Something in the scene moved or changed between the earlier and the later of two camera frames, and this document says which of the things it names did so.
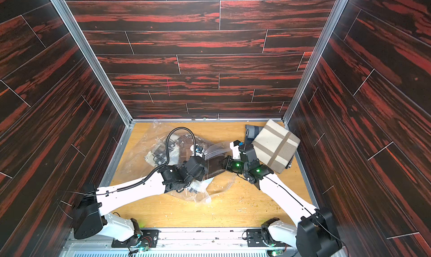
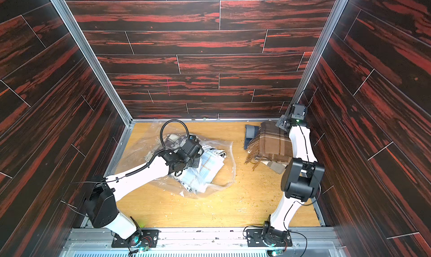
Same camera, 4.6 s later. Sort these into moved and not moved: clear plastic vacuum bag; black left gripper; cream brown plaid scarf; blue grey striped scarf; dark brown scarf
Moved: dark brown scarf; black left gripper; clear plastic vacuum bag
Not moved: blue grey striped scarf; cream brown plaid scarf
